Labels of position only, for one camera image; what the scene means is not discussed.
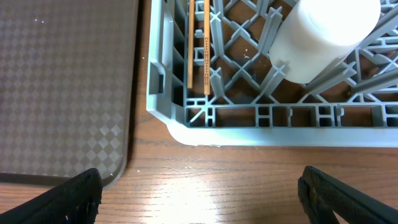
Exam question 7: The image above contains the wooden chopstick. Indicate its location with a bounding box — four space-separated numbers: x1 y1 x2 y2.
204 0 211 95
187 0 195 89

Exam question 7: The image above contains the dark brown serving tray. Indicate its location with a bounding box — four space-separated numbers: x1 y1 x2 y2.
1 0 139 186

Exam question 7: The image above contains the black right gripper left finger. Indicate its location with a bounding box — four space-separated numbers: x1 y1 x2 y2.
1 168 103 224

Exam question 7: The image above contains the white cup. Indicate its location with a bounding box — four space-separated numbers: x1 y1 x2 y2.
269 0 381 84

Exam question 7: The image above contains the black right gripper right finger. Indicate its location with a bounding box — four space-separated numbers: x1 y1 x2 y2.
298 166 397 223

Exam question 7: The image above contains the grey dishwasher rack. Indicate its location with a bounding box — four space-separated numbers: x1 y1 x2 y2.
146 1 397 147

